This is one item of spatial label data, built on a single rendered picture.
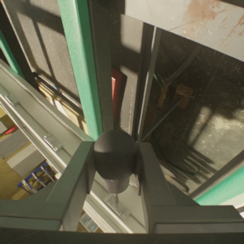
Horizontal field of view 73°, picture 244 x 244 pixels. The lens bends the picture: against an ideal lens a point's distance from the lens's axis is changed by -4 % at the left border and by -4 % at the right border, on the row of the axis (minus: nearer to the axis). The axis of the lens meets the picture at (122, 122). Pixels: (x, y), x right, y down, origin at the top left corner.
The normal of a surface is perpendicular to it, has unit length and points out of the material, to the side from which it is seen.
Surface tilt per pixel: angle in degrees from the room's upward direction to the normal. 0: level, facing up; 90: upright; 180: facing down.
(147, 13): 0
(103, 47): 90
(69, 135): 90
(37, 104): 90
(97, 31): 90
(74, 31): 0
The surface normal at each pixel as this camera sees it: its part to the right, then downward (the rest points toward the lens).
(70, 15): -0.67, 0.58
